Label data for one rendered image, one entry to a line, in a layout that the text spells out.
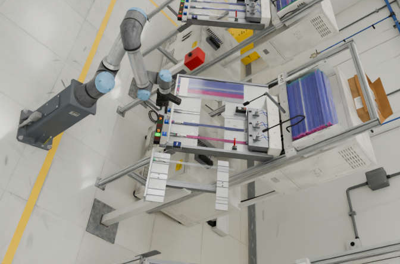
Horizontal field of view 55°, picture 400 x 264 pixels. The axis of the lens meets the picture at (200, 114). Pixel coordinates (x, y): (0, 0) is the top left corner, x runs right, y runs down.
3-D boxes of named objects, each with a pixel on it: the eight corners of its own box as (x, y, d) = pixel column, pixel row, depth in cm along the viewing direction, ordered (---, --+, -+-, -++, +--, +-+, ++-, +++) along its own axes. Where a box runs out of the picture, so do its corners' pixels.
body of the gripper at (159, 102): (157, 98, 257) (158, 85, 248) (170, 100, 257) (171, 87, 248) (155, 106, 252) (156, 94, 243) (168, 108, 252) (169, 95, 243)
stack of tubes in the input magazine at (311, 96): (292, 139, 245) (331, 122, 231) (286, 84, 279) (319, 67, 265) (302, 148, 252) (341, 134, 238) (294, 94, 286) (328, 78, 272)
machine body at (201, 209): (128, 197, 307) (186, 172, 275) (143, 129, 354) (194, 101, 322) (183, 229, 341) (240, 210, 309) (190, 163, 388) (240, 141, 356)
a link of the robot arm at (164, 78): (159, 67, 237) (172, 69, 237) (159, 80, 245) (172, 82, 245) (156, 75, 231) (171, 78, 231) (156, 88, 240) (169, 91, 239)
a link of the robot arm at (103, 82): (83, 90, 225) (97, 79, 218) (90, 75, 235) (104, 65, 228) (99, 102, 231) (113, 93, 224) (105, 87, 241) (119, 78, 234)
